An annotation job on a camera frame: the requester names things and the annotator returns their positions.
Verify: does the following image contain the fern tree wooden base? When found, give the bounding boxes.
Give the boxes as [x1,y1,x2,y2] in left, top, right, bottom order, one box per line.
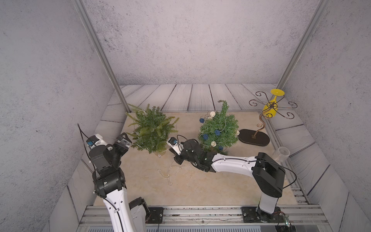
[126,104,179,157]

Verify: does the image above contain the small christmas tree wooden base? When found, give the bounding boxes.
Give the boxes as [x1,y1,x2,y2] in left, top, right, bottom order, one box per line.
[198,100,240,154]

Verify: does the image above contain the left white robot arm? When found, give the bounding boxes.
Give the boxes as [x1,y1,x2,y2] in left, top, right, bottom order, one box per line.
[79,129,150,232]

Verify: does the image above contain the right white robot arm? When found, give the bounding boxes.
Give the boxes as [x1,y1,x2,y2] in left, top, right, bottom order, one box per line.
[167,137,293,215]

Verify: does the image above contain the clear plastic wine glass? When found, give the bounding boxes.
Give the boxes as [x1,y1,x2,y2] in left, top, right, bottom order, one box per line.
[272,147,290,163]

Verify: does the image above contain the yellow plastic goblet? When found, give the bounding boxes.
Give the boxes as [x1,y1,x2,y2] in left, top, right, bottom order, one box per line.
[262,89,285,119]

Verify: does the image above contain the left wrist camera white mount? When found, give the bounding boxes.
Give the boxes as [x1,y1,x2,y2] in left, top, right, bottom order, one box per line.
[86,134,108,149]

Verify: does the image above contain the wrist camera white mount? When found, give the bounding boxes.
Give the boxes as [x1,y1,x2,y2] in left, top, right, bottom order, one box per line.
[167,137,183,156]
[86,134,108,149]

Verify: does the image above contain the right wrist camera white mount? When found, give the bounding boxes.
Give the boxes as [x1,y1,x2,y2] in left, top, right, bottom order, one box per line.
[167,137,183,156]

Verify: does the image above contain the black scroll wire stand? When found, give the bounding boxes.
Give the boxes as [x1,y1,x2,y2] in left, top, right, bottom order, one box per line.
[237,91,298,147]

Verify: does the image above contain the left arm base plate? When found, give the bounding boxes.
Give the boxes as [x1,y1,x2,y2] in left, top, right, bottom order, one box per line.
[129,197,164,224]

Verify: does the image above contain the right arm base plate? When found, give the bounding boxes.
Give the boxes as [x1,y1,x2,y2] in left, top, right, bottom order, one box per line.
[241,206,286,224]

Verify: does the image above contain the aluminium front rail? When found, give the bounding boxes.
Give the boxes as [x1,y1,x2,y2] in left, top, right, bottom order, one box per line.
[78,205,329,232]

